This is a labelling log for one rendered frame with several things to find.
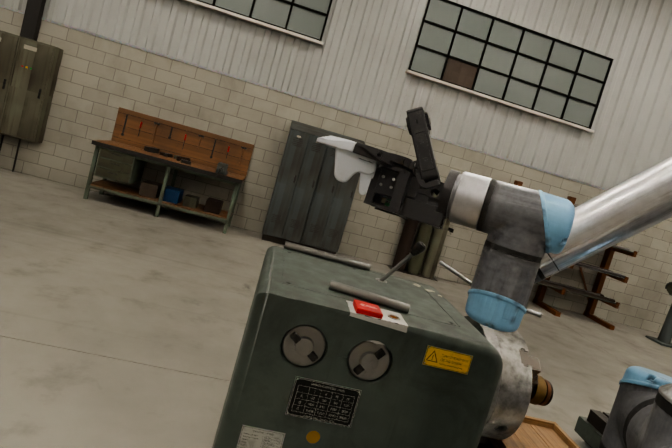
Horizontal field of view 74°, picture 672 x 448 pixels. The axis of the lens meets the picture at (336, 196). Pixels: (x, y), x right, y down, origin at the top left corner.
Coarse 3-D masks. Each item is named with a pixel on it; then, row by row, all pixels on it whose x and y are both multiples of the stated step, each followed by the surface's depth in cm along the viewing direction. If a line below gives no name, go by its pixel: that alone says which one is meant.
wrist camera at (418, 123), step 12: (420, 108) 66; (408, 120) 66; (420, 120) 66; (420, 132) 65; (420, 144) 65; (420, 156) 65; (432, 156) 64; (420, 168) 65; (432, 168) 64; (432, 180) 65
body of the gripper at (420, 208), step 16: (416, 160) 65; (384, 176) 65; (400, 176) 64; (416, 176) 65; (448, 176) 62; (368, 192) 65; (384, 192) 65; (400, 192) 63; (416, 192) 65; (432, 192) 66; (448, 192) 61; (384, 208) 64; (400, 208) 65; (416, 208) 64; (432, 208) 63; (432, 224) 63
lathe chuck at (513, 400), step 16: (512, 336) 124; (512, 352) 119; (512, 368) 117; (528, 368) 118; (512, 384) 115; (528, 384) 116; (512, 400) 115; (528, 400) 115; (496, 416) 115; (512, 416) 115; (496, 432) 118; (512, 432) 118
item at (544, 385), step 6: (540, 378) 131; (540, 384) 129; (546, 384) 131; (534, 390) 128; (540, 390) 128; (546, 390) 129; (552, 390) 130; (534, 396) 128; (540, 396) 128; (546, 396) 129; (552, 396) 130; (534, 402) 129; (540, 402) 129; (546, 402) 130
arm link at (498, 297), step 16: (480, 256) 63; (496, 256) 59; (512, 256) 58; (528, 256) 58; (480, 272) 61; (496, 272) 59; (512, 272) 58; (528, 272) 58; (480, 288) 60; (496, 288) 59; (512, 288) 58; (528, 288) 59; (480, 304) 60; (496, 304) 58; (512, 304) 58; (480, 320) 60; (496, 320) 59; (512, 320) 59
